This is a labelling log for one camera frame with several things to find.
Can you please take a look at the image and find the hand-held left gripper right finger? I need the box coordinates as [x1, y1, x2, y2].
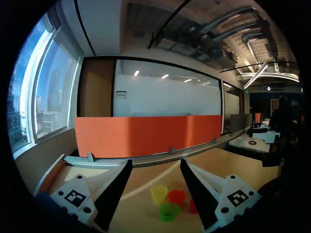
[180, 159, 262, 231]

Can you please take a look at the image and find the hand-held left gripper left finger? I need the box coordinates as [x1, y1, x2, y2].
[48, 159, 133, 231]

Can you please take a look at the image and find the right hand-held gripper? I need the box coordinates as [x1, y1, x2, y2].
[251, 95, 299, 168]

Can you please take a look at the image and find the white desk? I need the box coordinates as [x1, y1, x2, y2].
[228, 134, 271, 154]

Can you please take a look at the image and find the grey desk screen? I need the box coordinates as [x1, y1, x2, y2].
[230, 113, 253, 133]

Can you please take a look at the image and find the red plastic cup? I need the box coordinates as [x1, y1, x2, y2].
[189, 198, 199, 214]

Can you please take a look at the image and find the orange plastic cup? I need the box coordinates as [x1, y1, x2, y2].
[168, 190, 187, 207]

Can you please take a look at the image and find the green plastic cup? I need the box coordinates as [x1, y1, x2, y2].
[159, 203, 181, 222]

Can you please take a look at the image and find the yellow plastic cup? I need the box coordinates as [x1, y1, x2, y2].
[150, 185, 168, 204]

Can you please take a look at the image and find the red desk screen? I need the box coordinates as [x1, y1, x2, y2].
[63, 115, 253, 169]

